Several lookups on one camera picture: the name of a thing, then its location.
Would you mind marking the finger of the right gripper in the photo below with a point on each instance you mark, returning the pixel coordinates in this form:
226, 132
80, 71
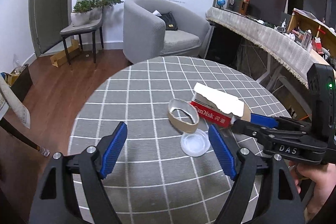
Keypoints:
265, 120
260, 132

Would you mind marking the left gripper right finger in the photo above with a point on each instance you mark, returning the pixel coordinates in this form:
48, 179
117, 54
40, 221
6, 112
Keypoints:
278, 201

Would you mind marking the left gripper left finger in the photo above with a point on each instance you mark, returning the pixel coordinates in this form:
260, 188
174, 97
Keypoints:
55, 198

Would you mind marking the red SanDisk box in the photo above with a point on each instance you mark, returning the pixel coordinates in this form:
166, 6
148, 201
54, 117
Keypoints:
219, 107

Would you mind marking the brown tape roll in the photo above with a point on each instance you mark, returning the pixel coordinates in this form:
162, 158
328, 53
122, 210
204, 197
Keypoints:
183, 116

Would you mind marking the person's right hand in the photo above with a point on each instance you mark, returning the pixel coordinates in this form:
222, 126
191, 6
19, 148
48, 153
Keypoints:
324, 178

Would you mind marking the grey checked tablecloth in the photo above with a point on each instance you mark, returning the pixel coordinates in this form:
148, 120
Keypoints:
154, 181

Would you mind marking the clear plastic lid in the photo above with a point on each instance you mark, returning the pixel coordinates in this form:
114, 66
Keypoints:
195, 144

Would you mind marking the beige lace table runner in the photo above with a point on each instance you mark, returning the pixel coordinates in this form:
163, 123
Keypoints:
287, 52

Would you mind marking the cardboard box on floor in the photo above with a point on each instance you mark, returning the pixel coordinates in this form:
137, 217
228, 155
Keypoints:
60, 58

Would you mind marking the black monitor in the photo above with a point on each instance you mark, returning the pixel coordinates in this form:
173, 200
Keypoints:
269, 11

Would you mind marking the black storage box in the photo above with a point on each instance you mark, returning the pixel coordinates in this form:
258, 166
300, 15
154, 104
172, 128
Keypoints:
19, 84

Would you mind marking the black handbag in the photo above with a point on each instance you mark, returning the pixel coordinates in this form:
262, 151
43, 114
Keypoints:
170, 22

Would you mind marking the grey armchair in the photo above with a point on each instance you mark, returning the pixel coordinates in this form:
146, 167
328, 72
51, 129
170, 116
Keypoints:
145, 35

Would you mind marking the grey dining chair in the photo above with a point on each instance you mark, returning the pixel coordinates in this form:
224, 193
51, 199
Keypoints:
92, 27

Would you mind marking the potted green plant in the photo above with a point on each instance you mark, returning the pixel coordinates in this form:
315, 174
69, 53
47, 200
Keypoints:
81, 11

